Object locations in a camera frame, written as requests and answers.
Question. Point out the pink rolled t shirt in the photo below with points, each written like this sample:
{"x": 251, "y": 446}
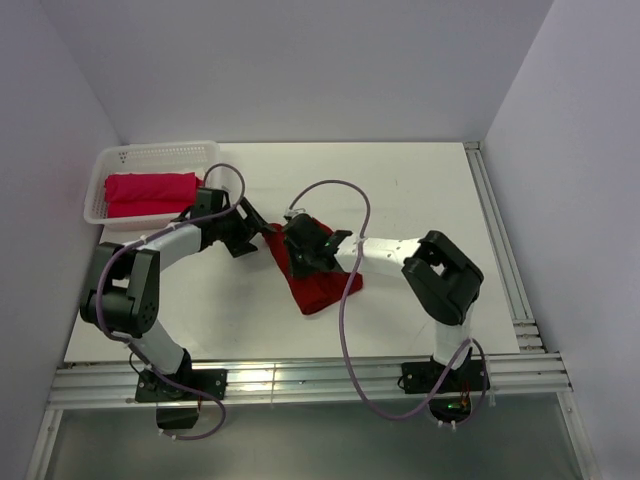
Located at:
{"x": 147, "y": 194}

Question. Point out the aluminium frame rail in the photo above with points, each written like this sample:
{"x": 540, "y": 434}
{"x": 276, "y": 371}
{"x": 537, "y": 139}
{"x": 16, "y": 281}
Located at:
{"x": 531, "y": 371}

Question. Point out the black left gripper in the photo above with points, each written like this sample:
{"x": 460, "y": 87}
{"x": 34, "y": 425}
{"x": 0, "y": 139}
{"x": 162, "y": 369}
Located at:
{"x": 241, "y": 245}

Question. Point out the dark red t shirt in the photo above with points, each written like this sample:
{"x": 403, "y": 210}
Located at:
{"x": 311, "y": 294}

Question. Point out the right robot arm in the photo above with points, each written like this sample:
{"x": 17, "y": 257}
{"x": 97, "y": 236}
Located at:
{"x": 444, "y": 280}

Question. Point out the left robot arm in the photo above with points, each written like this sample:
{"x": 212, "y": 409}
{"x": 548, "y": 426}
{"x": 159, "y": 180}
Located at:
{"x": 121, "y": 294}

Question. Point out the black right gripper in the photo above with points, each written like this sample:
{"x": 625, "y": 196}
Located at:
{"x": 296, "y": 269}

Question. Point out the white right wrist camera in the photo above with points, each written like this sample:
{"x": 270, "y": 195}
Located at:
{"x": 291, "y": 212}

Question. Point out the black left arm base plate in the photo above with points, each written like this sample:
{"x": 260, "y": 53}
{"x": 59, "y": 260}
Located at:
{"x": 210, "y": 382}

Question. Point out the white perforated plastic basket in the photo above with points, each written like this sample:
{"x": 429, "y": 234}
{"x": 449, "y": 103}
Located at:
{"x": 180, "y": 157}

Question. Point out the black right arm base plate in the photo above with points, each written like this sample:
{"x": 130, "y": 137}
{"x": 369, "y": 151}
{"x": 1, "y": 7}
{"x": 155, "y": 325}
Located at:
{"x": 420, "y": 377}

